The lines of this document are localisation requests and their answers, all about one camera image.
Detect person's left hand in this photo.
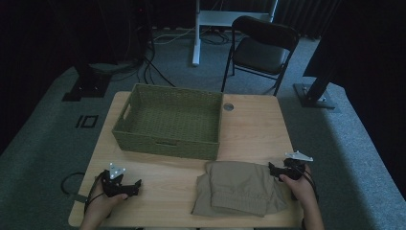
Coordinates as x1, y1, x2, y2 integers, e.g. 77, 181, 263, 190
80, 187, 129, 226

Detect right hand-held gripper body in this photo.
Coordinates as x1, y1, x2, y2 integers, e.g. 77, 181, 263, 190
280, 150, 314, 181

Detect khaki pants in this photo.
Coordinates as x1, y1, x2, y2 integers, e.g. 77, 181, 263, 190
191, 160, 288, 219

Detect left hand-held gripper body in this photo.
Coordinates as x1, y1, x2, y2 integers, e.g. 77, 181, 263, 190
101, 162, 135, 198

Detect black slanted stand with base plate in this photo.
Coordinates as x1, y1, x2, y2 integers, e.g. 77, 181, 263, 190
292, 60, 343, 111

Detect black floor cable bundle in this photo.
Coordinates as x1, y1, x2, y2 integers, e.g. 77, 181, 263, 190
136, 32, 176, 89

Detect black cable loop with grey tag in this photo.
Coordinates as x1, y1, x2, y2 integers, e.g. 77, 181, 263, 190
60, 172, 89, 204

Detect white floor cable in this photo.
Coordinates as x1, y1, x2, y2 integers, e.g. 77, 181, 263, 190
152, 28, 196, 46

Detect white metal desk frame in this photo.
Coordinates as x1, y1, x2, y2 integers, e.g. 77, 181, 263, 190
191, 0, 280, 67

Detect black stand with square base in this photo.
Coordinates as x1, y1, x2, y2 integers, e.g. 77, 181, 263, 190
61, 61, 113, 103

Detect green woven basket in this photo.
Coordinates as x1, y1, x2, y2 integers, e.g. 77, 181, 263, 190
111, 82, 224, 161

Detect person's right hand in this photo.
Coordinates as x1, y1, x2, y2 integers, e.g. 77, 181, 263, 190
280, 166, 317, 209

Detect black folding chair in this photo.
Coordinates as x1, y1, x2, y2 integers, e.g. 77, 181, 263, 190
220, 14, 301, 97

